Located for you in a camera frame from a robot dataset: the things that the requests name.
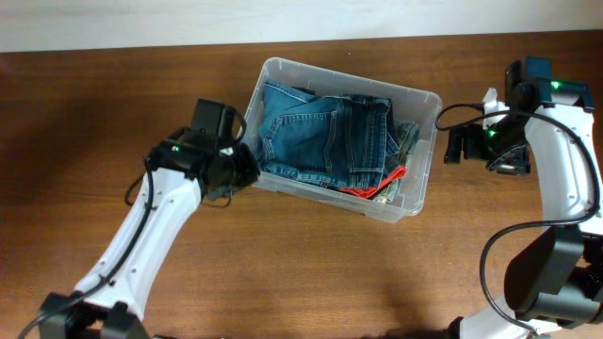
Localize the light blue jeans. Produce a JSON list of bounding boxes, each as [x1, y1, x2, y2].
[[372, 121, 419, 203]]

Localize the black red grey garment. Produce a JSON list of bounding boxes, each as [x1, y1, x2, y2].
[[339, 166, 407, 199]]

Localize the clear plastic storage bin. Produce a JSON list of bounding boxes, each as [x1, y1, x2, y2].
[[243, 57, 442, 223]]

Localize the dark blue jeans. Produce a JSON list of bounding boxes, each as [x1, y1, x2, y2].
[[256, 80, 399, 189]]

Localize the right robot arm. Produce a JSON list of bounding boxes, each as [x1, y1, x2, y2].
[[444, 56, 602, 338]]

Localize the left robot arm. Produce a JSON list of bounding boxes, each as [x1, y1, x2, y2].
[[20, 99, 260, 338]]

